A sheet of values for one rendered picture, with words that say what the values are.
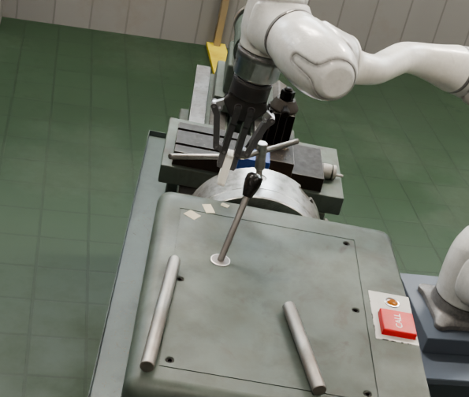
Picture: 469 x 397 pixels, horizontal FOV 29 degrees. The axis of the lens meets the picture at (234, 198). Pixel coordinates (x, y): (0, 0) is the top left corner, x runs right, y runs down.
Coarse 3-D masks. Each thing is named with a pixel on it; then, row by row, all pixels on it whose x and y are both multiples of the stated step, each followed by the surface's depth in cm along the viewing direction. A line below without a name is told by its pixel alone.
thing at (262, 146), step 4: (260, 144) 190; (264, 144) 190; (260, 148) 190; (264, 148) 191; (260, 152) 191; (264, 152) 191; (256, 156) 192; (260, 156) 191; (264, 156) 192; (256, 160) 192; (260, 160) 192; (264, 160) 192; (256, 164) 193; (260, 164) 192; (264, 164) 193; (256, 168) 193; (260, 168) 193; (264, 168) 194; (256, 172) 194; (260, 172) 194
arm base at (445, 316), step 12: (420, 288) 248; (432, 288) 248; (432, 300) 243; (444, 300) 238; (432, 312) 241; (444, 312) 239; (456, 312) 237; (468, 312) 236; (444, 324) 236; (456, 324) 237; (468, 324) 237
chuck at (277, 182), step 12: (252, 168) 199; (216, 180) 198; (228, 180) 196; (240, 180) 194; (276, 180) 196; (288, 180) 199; (204, 192) 197; (216, 192) 194; (288, 192) 194; (300, 192) 198; (300, 204) 194; (312, 204) 200; (312, 216) 195
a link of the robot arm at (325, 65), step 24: (288, 24) 151; (312, 24) 150; (288, 48) 149; (312, 48) 146; (336, 48) 145; (360, 48) 153; (408, 48) 175; (432, 48) 182; (456, 48) 185; (288, 72) 150; (312, 72) 145; (336, 72) 145; (360, 72) 155; (384, 72) 160; (408, 72) 180; (432, 72) 182; (456, 72) 184; (312, 96) 149; (336, 96) 147
